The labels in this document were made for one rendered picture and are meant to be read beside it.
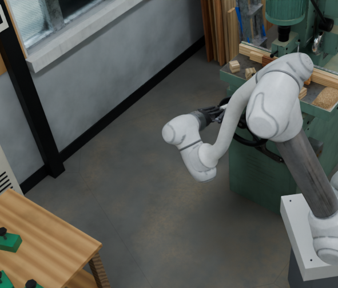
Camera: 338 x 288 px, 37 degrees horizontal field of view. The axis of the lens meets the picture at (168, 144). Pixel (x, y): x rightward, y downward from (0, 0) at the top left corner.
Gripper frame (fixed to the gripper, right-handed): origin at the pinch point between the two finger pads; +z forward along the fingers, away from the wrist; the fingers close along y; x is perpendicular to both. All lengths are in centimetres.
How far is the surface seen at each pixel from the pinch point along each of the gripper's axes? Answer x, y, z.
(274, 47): -24.6, -3.3, 29.4
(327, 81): -14.7, -29.6, 37.3
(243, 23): -12, 52, 96
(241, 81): -4.9, 7.7, 24.3
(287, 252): 85, -35, 36
